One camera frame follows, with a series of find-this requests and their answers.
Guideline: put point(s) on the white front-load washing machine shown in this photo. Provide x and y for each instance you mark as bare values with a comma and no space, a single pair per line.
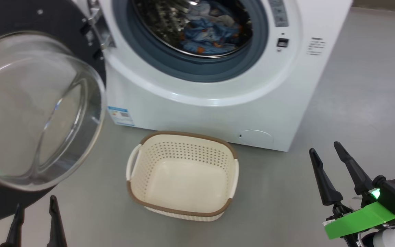
183,113

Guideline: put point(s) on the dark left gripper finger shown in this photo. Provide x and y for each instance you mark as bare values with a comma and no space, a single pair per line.
15,230
56,230

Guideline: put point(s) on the blue cartoon print garment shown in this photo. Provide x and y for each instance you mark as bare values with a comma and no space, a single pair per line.
214,37
207,10

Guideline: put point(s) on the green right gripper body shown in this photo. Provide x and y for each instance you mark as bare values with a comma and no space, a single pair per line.
358,221

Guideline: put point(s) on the round drain filter cover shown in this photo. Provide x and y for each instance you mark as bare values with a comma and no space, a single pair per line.
256,137

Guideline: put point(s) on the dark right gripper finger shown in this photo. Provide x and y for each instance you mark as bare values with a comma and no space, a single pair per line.
358,176
326,187

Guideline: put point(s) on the printed text warning label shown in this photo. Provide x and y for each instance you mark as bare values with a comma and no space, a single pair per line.
315,46

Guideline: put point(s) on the brown skirting board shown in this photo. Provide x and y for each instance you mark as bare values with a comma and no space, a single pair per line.
386,5

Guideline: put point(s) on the steel washing machine drum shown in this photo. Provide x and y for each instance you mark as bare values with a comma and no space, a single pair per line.
159,24

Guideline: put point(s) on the grey rubber door gasket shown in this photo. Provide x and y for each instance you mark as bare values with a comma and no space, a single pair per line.
197,70

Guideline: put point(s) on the cream perforated laundry basket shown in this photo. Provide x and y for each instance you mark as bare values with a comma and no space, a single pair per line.
183,185

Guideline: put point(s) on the blue white energy label sticker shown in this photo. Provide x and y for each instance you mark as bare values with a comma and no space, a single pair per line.
121,116

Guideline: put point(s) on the black glass washing machine door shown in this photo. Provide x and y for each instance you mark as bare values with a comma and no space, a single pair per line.
29,109

